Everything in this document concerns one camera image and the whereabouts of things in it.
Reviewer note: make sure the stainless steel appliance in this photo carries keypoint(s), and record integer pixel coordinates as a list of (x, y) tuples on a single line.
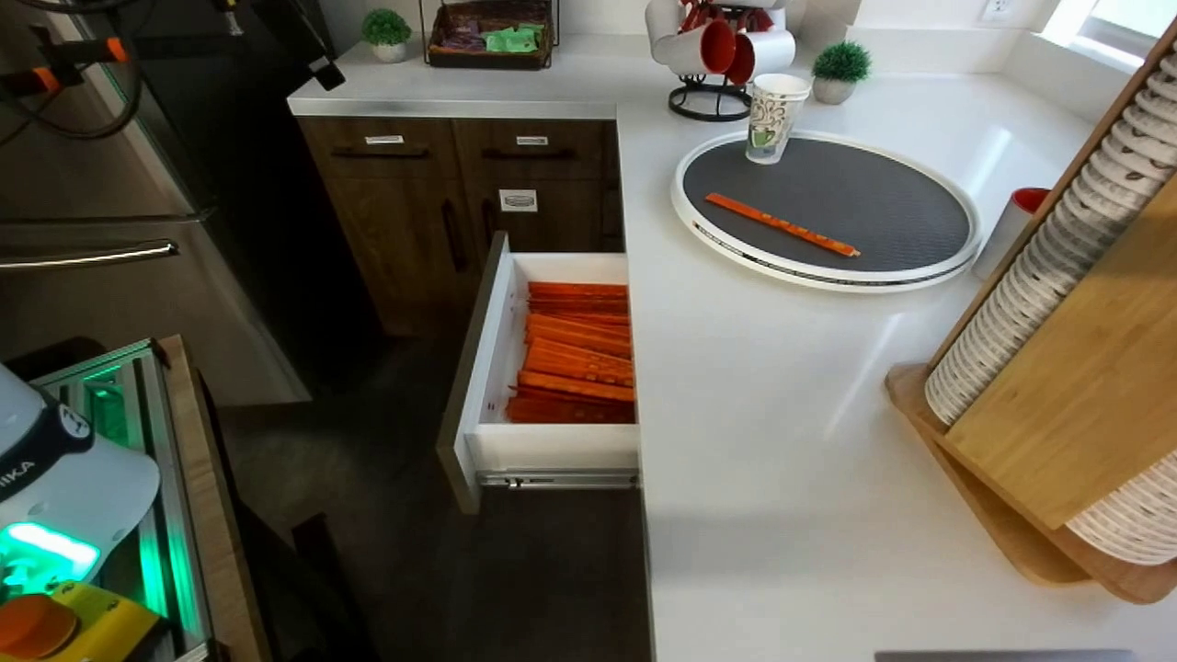
[(112, 305)]

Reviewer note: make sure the white cup with red rim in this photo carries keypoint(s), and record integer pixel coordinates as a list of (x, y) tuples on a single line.
[(1015, 227)]

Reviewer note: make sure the window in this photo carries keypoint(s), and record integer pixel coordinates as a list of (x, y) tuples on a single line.
[(1122, 23)]

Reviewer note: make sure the small potted green plant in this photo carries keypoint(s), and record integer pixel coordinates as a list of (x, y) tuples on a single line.
[(389, 32), (840, 67)]

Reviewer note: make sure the short stack of paper cups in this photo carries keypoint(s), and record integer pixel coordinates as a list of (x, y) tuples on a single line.
[(1141, 517)]

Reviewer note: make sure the yellow emergency stop button box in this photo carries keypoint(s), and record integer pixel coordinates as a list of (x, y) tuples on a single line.
[(75, 625)]

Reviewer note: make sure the brown wooden base cabinet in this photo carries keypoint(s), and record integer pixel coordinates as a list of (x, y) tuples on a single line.
[(390, 233)]

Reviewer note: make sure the metal robot mounting cart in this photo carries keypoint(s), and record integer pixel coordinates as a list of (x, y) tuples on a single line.
[(204, 517)]

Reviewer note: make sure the round grey white-rimmed tray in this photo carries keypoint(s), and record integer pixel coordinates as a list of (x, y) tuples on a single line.
[(886, 207)]

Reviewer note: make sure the white ceramic jar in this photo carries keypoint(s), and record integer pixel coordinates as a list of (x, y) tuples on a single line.
[(823, 15)]

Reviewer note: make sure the bamboo cup dispenser rack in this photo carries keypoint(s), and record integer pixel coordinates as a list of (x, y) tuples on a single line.
[(1081, 392)]

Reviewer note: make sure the green packet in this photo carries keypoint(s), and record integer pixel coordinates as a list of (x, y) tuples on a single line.
[(516, 37)]

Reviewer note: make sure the dark tray with food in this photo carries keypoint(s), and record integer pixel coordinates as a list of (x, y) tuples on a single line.
[(458, 37)]

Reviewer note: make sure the square white cabinet label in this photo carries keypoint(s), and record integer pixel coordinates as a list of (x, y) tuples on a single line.
[(516, 201)]

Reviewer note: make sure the white wall outlet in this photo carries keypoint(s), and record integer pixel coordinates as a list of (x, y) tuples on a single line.
[(997, 8)]

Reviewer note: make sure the floral print paper cup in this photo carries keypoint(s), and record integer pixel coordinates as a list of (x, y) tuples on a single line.
[(775, 116)]

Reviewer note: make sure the long stack of paper cups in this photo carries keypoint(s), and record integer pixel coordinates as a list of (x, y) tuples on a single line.
[(1041, 297)]

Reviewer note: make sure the small white cabinet label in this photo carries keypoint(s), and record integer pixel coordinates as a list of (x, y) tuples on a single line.
[(384, 140), (530, 140)]

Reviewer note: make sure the wood-fronted white drawer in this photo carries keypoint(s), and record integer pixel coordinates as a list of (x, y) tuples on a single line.
[(491, 368)]

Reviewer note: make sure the stack of orange sticks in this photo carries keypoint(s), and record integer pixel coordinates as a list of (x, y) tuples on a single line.
[(577, 355)]

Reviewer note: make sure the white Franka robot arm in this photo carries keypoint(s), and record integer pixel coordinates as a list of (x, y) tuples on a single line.
[(75, 503)]

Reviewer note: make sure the single orange stick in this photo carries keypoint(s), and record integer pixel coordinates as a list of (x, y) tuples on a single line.
[(786, 227)]

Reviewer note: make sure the white mug red inside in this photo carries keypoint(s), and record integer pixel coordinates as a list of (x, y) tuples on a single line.
[(729, 13), (679, 44), (771, 57)]

